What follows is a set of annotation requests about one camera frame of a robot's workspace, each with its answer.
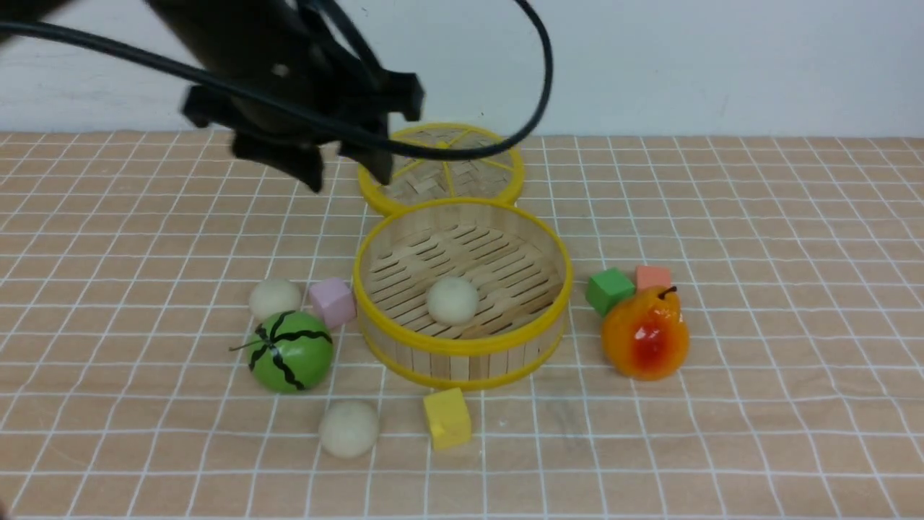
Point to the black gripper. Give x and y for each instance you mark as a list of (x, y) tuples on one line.
[(281, 97)]

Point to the white bun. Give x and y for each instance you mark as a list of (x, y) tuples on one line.
[(452, 301), (272, 296), (349, 428)]

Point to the white bun front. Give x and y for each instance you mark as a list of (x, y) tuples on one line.
[(349, 428)]

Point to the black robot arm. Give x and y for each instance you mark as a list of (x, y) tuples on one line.
[(205, 25)]

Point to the woven bamboo steamer lid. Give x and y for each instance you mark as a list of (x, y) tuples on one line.
[(417, 181)]

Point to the bamboo steamer tray yellow rim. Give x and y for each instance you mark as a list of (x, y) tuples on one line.
[(520, 267)]

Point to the light purple foam cube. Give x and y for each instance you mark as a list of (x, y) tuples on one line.
[(333, 301)]

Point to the green striped toy watermelon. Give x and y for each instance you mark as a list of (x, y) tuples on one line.
[(290, 351)]

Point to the checkered tan tablecloth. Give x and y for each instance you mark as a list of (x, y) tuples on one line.
[(127, 259)]

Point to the yellow foam cube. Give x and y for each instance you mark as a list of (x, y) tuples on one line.
[(448, 419)]

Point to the green foam cube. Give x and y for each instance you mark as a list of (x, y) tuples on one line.
[(607, 288)]

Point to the salmon pink foam cube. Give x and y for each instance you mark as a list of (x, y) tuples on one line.
[(648, 275)]

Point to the orange yellow toy pear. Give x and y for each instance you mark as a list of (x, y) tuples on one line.
[(645, 337)]

